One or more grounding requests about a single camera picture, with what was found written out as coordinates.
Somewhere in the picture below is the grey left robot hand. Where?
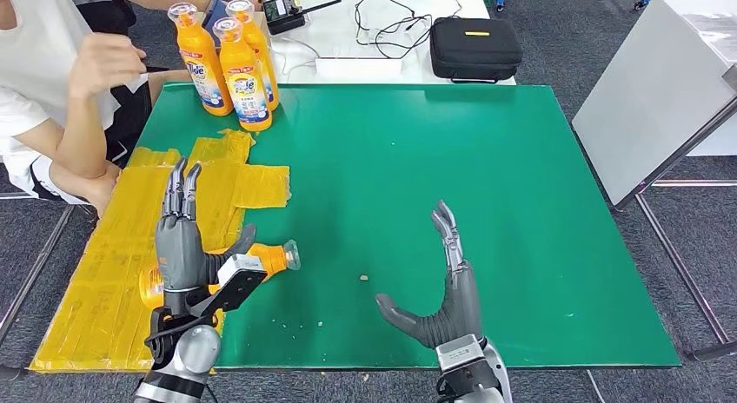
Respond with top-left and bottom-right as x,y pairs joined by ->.
154,156 -> 258,294

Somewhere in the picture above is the person's right hand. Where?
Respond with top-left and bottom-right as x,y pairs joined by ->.
68,31 -> 149,100

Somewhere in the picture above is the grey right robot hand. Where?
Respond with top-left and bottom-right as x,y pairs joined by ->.
375,200 -> 485,351

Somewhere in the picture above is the orange Tide detergent bottle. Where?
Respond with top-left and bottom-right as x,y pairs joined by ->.
225,0 -> 281,112
167,2 -> 235,117
137,240 -> 302,311
212,16 -> 273,133

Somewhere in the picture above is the brown cardboard box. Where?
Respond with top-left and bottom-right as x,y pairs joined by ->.
180,11 -> 273,84

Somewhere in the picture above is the black radio controller with antennas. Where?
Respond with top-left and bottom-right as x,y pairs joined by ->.
262,0 -> 342,36

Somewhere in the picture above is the blue tablet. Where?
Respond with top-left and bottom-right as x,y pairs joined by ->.
200,0 -> 231,48

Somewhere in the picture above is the black office chair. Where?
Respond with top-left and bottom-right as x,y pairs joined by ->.
71,0 -> 185,76

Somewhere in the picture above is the yellow taped cardboard sheet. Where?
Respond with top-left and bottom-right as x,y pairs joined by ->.
29,128 -> 292,373

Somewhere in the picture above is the person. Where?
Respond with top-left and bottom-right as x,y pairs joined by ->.
0,0 -> 267,217

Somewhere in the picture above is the white desk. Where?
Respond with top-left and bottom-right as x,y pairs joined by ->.
235,0 -> 516,87

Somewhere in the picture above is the green topped work table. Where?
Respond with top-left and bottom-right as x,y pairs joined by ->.
0,82 -> 737,384

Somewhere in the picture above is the black carrying case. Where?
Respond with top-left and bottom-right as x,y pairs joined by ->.
429,17 -> 524,84

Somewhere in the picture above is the white tilted panel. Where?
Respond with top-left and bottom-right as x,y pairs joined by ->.
571,0 -> 737,212

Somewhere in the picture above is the white side table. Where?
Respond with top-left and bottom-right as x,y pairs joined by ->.
656,0 -> 737,158

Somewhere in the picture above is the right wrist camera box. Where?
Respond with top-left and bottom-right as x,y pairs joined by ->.
435,334 -> 502,397

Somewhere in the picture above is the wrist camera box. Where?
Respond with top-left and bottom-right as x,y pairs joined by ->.
435,334 -> 502,397
198,253 -> 269,318

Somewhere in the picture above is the white cable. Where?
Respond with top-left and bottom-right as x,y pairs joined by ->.
265,36 -> 321,83

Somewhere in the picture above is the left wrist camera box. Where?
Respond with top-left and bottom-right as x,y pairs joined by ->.
198,253 -> 269,318

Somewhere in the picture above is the black cable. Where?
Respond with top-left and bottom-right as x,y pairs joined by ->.
352,0 -> 463,62

